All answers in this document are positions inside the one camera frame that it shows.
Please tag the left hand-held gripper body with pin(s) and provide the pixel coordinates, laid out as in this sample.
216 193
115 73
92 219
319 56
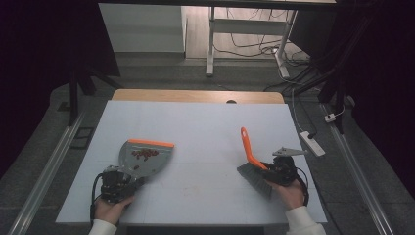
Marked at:
114 184

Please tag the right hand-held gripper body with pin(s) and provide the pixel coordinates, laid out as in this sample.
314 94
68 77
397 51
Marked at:
284 168

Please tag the grey dustpan with orange edge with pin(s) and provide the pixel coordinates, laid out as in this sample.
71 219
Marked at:
147 156

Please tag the pile of red beans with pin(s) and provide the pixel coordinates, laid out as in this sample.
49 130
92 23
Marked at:
145 154

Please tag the person's left hand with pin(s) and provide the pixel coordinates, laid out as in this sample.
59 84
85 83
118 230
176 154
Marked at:
112 210

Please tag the person's right hand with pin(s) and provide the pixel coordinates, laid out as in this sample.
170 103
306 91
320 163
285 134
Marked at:
288 196

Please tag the white power strip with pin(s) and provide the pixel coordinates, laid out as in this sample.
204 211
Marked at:
312 143

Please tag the black floor plate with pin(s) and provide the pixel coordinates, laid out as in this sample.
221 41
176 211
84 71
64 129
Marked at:
82 137

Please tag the small white adapter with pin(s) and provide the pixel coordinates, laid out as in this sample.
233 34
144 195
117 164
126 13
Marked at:
330 117

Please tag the black metal stand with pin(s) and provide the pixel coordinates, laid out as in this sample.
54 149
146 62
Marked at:
339 81
74 94

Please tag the wooden table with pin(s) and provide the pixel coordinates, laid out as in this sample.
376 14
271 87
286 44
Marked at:
195 96

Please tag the white cabinet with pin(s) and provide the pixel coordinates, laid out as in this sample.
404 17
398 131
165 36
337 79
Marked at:
142 27

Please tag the metal floor rail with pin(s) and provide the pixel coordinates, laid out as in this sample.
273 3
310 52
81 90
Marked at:
45 173
359 173

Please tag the white desk frame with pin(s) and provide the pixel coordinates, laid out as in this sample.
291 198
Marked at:
248 26

